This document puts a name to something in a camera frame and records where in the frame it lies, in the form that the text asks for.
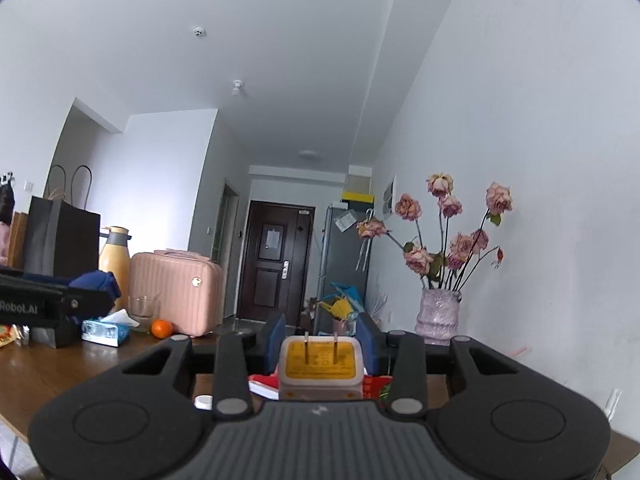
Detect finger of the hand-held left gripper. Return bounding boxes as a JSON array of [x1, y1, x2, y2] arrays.
[[60, 289, 114, 321], [68, 269, 122, 312]]

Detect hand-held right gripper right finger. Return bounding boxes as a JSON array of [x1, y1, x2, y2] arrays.
[[355, 312, 521, 419]]

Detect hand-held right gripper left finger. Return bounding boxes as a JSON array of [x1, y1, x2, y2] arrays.
[[122, 312, 287, 421]]

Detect red cardboard box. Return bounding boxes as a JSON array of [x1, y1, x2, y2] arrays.
[[248, 372, 397, 402]]

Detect white yellow power adapter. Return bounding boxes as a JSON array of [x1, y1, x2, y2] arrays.
[[277, 331, 364, 402]]

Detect yellow thermos jug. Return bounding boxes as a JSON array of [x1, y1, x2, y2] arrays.
[[98, 225, 132, 312]]

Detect blue tissue pack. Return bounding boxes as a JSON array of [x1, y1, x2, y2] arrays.
[[81, 308, 141, 348]]

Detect white dried twigs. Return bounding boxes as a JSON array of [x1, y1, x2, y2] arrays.
[[369, 289, 389, 322]]

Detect blue yellow plastic item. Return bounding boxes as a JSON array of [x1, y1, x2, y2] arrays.
[[318, 282, 362, 322]]

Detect clear glass cup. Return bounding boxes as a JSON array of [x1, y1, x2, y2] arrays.
[[127, 294, 162, 334]]

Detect black paper bag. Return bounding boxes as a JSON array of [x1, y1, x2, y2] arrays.
[[22, 164, 102, 349]]

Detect pink ceramic vase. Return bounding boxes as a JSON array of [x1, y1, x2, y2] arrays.
[[414, 287, 462, 346]]

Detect pink suitcase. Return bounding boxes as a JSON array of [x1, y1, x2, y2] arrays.
[[129, 248, 225, 338]]

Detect dark brown door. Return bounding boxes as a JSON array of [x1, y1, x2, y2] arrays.
[[235, 199, 316, 323]]

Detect grey refrigerator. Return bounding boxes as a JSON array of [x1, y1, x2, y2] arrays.
[[319, 204, 374, 322]]

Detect dark hanging clothing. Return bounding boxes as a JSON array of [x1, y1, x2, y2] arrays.
[[0, 171, 16, 224]]

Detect dried pink roses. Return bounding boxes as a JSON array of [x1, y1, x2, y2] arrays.
[[355, 172, 514, 294]]

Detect small white spray bottle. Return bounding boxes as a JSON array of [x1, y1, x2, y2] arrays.
[[604, 388, 624, 419]]

